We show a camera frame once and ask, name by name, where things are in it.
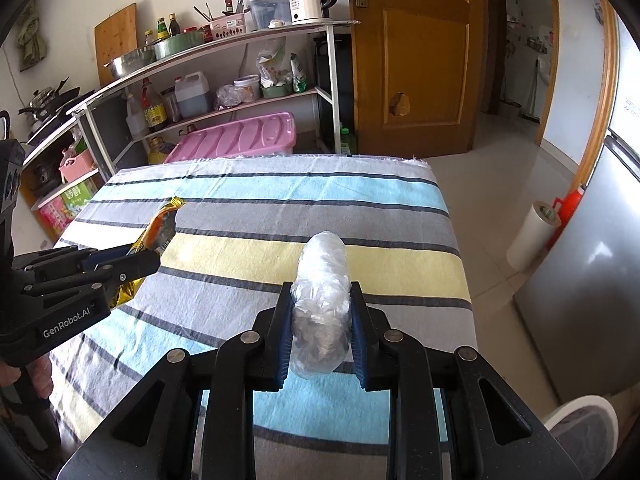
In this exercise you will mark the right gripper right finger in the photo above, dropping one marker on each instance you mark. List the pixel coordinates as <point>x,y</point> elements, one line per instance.
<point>373,361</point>

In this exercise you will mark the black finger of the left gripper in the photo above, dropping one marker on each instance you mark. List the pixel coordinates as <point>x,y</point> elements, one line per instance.
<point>95,267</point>

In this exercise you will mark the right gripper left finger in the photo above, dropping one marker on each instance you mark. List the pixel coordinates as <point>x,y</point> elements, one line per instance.
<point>270,360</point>

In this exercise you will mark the clear bubble plastic bag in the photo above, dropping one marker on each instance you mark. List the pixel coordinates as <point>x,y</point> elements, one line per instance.
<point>321,320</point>

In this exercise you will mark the yellow orange snack wrapper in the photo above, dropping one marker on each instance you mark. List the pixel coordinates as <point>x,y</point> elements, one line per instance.
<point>146,251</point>

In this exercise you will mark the metal kitchen shelf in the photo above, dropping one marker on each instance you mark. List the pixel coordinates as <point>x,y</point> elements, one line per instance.
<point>114,128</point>

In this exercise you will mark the white trash bin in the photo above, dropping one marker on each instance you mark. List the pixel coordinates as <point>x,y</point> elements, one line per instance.
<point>587,428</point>

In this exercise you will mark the person left hand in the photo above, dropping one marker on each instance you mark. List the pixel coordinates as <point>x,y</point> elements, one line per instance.
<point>39,373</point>

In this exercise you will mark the striped tablecloth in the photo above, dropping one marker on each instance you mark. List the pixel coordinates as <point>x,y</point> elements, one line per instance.
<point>240,231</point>

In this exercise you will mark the red sauce bottle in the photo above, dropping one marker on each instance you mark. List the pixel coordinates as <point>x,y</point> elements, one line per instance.
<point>153,107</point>

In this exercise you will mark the white paper roll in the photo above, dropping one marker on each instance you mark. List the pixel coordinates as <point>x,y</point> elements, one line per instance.
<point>538,226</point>

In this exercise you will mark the pink storage box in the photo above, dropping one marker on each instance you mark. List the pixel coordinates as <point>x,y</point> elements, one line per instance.
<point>257,136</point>

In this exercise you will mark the silver refrigerator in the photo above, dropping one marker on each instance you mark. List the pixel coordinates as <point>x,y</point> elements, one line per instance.
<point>581,306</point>

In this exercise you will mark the steel mixing bowl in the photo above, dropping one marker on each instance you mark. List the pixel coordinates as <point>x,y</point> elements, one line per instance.
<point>130,62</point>

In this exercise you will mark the white oil jug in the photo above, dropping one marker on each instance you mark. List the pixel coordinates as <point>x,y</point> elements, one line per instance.
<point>193,95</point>

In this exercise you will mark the wooden cutting board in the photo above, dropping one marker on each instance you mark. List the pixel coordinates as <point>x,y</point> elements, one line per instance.
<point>114,37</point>

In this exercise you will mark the pink utensil basket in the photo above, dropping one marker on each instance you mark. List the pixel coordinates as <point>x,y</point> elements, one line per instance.
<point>227,26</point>

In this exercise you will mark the wooden door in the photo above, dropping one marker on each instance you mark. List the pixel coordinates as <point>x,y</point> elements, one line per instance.
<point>418,71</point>

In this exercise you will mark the clear plastic container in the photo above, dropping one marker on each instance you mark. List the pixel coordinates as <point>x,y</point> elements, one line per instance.
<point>263,12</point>

